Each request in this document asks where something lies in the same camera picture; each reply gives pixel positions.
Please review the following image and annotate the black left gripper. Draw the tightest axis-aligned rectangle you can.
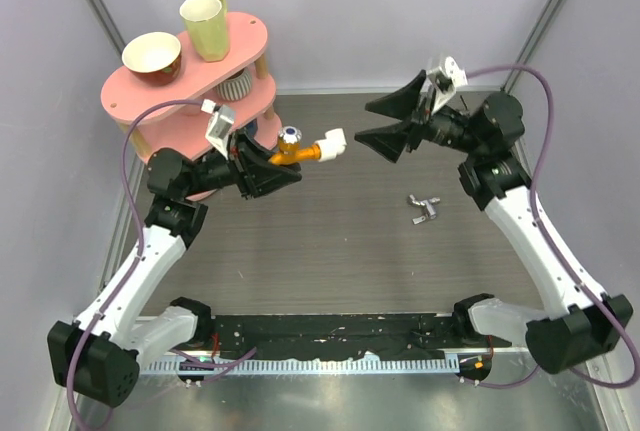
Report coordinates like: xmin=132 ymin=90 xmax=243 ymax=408
xmin=184 ymin=128 xmax=301 ymax=200

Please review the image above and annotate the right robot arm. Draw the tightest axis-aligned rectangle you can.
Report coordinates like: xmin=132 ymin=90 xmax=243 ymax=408
xmin=355 ymin=70 xmax=633 ymax=374

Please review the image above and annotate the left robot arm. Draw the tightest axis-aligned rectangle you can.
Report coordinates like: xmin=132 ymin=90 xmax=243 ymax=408
xmin=46 ymin=130 xmax=302 ymax=408

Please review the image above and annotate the striped grey bowl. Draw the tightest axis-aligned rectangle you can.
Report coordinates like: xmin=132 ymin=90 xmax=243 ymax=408
xmin=215 ymin=68 xmax=253 ymax=102

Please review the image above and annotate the orange faucet with chrome knob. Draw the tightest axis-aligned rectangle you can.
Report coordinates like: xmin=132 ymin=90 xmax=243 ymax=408
xmin=269 ymin=126 xmax=321 ymax=166

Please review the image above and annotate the slotted cable duct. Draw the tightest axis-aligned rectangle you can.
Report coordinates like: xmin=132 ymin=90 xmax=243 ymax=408
xmin=141 ymin=353 xmax=459 ymax=379

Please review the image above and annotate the pink three-tier shelf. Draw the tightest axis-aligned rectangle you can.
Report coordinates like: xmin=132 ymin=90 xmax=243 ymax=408
xmin=100 ymin=11 xmax=284 ymax=202

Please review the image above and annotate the pink cup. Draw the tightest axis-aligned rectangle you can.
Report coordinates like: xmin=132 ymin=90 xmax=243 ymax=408
xmin=181 ymin=103 xmax=202 ymax=116

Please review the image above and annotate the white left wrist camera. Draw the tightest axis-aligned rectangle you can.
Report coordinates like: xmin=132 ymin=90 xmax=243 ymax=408
xmin=200 ymin=99 xmax=236 ymax=159

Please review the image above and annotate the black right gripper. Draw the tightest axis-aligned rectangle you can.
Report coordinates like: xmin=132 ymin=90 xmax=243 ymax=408
xmin=356 ymin=70 xmax=485 ymax=163

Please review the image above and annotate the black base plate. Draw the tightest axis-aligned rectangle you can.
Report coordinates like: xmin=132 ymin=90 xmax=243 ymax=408
xmin=177 ymin=313 xmax=511 ymax=361

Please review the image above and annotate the chrome faucet on table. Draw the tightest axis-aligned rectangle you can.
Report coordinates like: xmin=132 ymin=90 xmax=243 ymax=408
xmin=407 ymin=194 xmax=441 ymax=225

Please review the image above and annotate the red bowl white inside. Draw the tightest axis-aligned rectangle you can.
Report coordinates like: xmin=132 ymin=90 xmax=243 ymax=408
xmin=121 ymin=32 xmax=182 ymax=86

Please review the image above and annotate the dark blue mug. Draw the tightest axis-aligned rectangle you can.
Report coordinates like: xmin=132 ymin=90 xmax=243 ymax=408
xmin=245 ymin=120 xmax=258 ymax=136

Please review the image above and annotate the white PVC elbow fitting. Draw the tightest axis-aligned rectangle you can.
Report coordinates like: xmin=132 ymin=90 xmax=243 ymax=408
xmin=315 ymin=128 xmax=347 ymax=162

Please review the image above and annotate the yellow-green mug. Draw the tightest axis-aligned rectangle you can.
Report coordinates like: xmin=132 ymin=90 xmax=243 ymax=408
xmin=179 ymin=0 xmax=230 ymax=62

